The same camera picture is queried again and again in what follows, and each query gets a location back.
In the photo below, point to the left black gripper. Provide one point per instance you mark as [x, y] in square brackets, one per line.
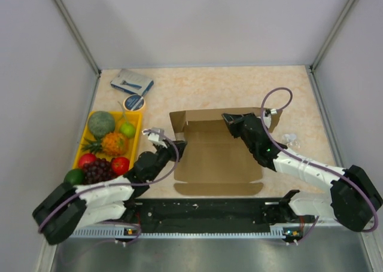
[180, 146]

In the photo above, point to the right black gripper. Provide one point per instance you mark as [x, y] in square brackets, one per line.
[234, 121]

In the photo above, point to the brown cardboard box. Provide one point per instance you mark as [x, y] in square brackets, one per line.
[214, 163]

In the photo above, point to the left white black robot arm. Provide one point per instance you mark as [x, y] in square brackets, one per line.
[70, 207]

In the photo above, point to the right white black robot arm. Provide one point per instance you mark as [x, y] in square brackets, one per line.
[347, 195]

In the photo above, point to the blue razor package box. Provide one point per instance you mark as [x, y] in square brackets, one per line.
[131, 82]

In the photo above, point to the green apple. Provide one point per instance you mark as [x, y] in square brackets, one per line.
[128, 130]

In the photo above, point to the yellow plastic tray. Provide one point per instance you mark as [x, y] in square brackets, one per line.
[134, 118]

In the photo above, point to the red tomato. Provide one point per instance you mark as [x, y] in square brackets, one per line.
[120, 165]

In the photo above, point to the orange toy pineapple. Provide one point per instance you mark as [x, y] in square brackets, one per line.
[112, 144]

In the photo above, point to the blue tape roll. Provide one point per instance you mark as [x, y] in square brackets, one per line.
[134, 103]

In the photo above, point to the clear plastic wrapper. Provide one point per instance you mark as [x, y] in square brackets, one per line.
[291, 140]

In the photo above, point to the purple grape bunch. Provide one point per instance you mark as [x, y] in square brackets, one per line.
[97, 171]

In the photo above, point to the green cantaloupe melon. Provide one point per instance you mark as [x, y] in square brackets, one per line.
[100, 123]

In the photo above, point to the red apple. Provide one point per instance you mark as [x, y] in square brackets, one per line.
[86, 159]

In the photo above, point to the green lime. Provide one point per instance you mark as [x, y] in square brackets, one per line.
[74, 177]

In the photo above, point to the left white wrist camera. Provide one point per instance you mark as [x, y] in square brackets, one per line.
[155, 136]

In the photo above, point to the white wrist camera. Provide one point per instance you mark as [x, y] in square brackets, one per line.
[267, 117]
[155, 136]

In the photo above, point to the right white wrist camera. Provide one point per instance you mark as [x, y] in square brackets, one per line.
[267, 117]

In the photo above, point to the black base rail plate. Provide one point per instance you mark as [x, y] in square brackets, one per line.
[209, 215]

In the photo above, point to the white slotted cable duct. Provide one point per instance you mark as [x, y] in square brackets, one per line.
[130, 232]

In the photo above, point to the right aluminium frame post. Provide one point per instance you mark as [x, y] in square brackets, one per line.
[336, 28]

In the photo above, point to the aluminium frame post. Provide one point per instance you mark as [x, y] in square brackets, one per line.
[63, 11]
[336, 28]

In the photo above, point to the left aluminium frame post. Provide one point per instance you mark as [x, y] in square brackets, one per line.
[63, 11]

